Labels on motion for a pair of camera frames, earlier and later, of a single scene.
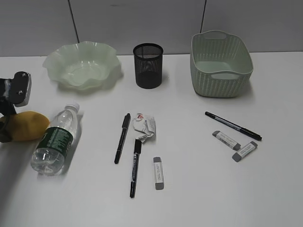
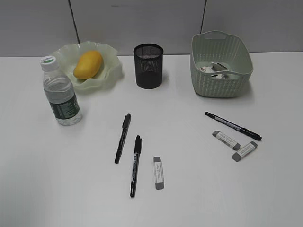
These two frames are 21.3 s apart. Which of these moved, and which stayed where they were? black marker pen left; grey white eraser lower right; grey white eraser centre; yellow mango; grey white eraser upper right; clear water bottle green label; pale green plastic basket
Moved: clear water bottle green label; yellow mango
Stayed: grey white eraser centre; grey white eraser lower right; pale green plastic basket; grey white eraser upper right; black marker pen left
